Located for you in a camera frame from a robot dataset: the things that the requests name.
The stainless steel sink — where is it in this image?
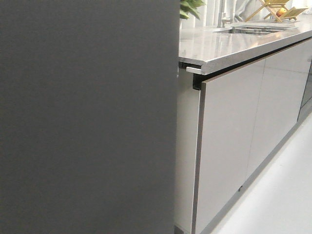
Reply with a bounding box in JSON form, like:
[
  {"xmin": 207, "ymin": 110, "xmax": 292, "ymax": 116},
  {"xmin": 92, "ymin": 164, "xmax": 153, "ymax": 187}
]
[{"xmin": 214, "ymin": 24, "xmax": 300, "ymax": 36}]

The steel kitchen faucet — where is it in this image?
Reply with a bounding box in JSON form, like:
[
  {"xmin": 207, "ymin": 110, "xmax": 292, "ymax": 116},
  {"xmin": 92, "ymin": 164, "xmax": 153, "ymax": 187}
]
[{"xmin": 217, "ymin": 0, "xmax": 232, "ymax": 28}]

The green potted plant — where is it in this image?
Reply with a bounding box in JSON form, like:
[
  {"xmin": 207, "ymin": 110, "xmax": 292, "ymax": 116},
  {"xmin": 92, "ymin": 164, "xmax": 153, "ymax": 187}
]
[{"xmin": 179, "ymin": 0, "xmax": 205, "ymax": 20}]

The orange fruit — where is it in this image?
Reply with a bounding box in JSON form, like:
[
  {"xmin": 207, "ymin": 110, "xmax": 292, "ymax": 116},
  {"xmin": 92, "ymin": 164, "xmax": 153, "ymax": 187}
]
[{"xmin": 276, "ymin": 8, "xmax": 287, "ymax": 17}]

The grey kitchen counter cabinet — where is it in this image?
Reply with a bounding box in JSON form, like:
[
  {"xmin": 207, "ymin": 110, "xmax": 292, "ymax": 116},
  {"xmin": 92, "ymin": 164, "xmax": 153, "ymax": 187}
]
[{"xmin": 174, "ymin": 15, "xmax": 312, "ymax": 234}]

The wooden dish rack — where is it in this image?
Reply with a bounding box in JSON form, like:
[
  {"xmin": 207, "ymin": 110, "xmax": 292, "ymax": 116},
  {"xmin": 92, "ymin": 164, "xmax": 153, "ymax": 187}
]
[{"xmin": 245, "ymin": 0, "xmax": 308, "ymax": 23}]

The dark grey fridge door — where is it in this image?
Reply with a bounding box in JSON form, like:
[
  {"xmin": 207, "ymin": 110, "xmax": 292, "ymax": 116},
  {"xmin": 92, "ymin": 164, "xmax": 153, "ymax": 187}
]
[{"xmin": 0, "ymin": 0, "xmax": 179, "ymax": 234}]

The black built-in oven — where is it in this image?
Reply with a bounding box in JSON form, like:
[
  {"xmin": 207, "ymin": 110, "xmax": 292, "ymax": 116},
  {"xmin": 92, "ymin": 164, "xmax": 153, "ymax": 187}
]
[{"xmin": 297, "ymin": 63, "xmax": 312, "ymax": 121}]

